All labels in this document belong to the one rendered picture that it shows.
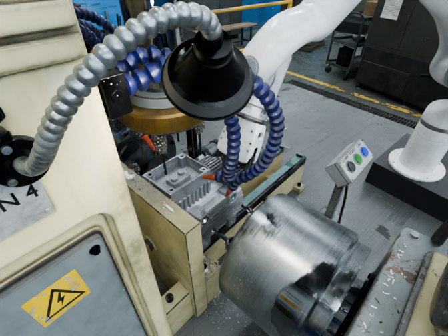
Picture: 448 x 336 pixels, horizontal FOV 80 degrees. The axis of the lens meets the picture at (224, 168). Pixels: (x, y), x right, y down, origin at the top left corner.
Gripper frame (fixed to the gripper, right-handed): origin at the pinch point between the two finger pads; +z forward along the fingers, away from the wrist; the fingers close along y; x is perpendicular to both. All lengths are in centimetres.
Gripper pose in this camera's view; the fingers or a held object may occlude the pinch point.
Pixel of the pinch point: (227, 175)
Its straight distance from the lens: 67.8
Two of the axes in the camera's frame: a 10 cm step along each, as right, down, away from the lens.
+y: -7.3, -4.2, 5.3
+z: -3.4, 9.1, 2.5
